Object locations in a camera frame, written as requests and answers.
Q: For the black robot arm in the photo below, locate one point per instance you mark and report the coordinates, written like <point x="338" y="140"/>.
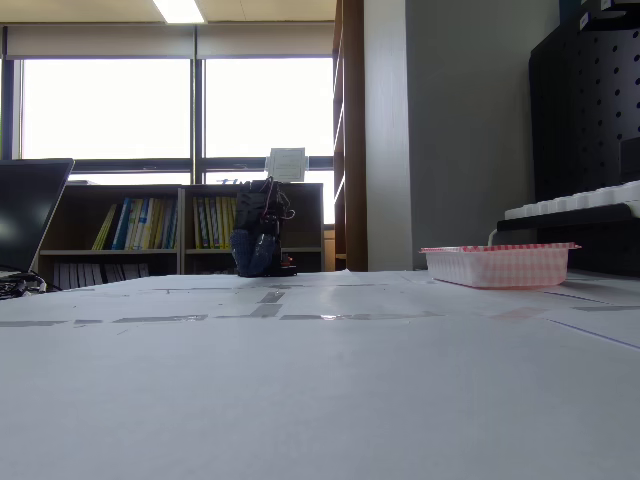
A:
<point x="286" y="270"/>

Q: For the white multi-socket power strip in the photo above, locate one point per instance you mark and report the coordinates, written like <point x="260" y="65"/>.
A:
<point x="575" y="200"/>

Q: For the tall wooden shelf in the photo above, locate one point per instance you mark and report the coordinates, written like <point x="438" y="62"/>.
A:
<point x="354" y="135"/>

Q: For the black laptop screen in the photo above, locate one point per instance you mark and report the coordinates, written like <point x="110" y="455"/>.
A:
<point x="27" y="215"/>

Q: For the beige roller blind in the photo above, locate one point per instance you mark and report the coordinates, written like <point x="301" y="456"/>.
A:
<point x="100" y="41"/>
<point x="265" y="40"/>

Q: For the dark grey box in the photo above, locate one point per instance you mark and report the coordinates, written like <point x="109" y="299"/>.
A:
<point x="631" y="160"/>

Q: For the white paper sign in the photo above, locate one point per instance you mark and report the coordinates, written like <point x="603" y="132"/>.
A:
<point x="286" y="164"/>

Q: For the dark window frame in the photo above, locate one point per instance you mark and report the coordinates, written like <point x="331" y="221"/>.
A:
<point x="197" y="110"/>

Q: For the ceiling light panel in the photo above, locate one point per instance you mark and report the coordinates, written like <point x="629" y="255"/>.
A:
<point x="178" y="10"/>

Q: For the black pegboard panel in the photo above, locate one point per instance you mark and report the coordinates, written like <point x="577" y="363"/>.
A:
<point x="585" y="110"/>

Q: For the red checkered basket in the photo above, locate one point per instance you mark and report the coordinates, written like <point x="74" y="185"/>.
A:
<point x="500" y="270"/>

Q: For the low wooden bookshelf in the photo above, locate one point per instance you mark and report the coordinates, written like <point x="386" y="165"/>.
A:
<point x="182" y="255"/>

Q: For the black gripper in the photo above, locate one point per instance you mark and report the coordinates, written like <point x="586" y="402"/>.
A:
<point x="251" y="235"/>

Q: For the blue book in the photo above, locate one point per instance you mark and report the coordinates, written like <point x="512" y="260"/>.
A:
<point x="121" y="224"/>
<point x="171" y="225"/>

